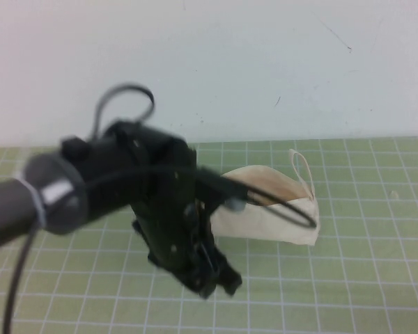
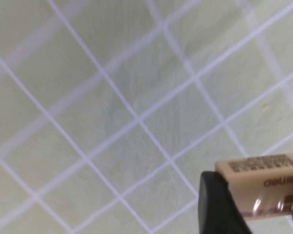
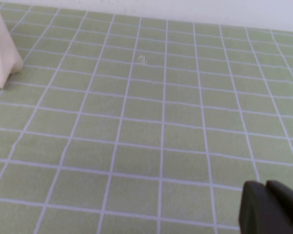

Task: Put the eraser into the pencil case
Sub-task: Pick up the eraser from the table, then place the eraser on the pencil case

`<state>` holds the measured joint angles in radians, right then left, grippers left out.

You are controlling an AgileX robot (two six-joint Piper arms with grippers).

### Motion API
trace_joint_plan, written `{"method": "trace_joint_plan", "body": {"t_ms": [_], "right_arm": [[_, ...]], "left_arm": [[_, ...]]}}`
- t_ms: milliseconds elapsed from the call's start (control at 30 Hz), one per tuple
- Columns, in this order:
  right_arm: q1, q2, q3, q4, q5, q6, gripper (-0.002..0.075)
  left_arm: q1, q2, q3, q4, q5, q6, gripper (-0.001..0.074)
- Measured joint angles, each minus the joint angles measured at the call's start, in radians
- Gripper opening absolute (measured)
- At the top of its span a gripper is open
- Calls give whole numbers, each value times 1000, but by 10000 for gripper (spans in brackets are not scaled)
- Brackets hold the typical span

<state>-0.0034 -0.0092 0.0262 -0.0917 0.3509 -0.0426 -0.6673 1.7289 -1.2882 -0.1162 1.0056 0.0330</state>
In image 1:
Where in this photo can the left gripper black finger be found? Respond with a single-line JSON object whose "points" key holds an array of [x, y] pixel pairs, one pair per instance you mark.
{"points": [[203, 275], [228, 275]]}

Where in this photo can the cream fabric pencil case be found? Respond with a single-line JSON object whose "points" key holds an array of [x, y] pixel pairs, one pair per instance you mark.
{"points": [[264, 222]]}

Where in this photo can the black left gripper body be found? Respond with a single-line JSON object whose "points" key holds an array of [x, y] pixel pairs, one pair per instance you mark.
{"points": [[170, 240]]}

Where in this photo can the green grid cutting mat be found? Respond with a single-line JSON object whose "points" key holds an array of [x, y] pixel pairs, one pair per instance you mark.
{"points": [[352, 278]]}

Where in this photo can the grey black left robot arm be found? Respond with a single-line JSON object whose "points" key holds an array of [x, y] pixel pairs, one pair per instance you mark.
{"points": [[55, 208]]}

